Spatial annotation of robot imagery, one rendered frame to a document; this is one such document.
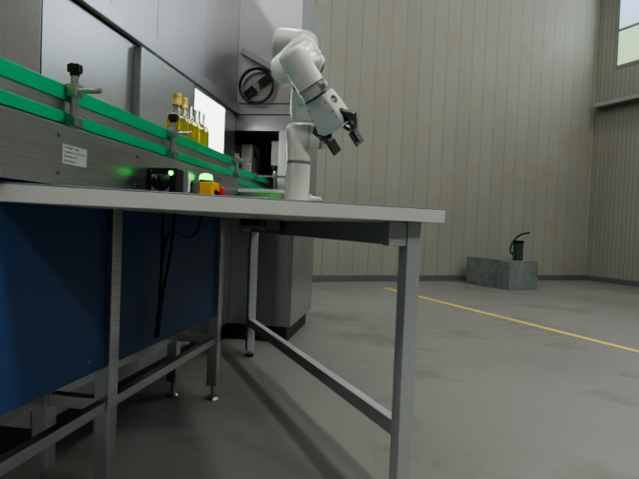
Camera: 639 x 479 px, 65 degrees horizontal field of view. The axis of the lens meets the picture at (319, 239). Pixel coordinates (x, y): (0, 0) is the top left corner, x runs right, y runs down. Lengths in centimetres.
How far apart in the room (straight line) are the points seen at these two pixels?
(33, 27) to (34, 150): 65
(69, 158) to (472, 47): 713
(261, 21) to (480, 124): 508
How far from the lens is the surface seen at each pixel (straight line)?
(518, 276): 681
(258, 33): 318
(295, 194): 189
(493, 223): 784
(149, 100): 207
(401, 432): 137
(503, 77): 820
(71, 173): 117
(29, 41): 167
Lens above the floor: 69
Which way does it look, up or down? 1 degrees down
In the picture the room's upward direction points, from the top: 2 degrees clockwise
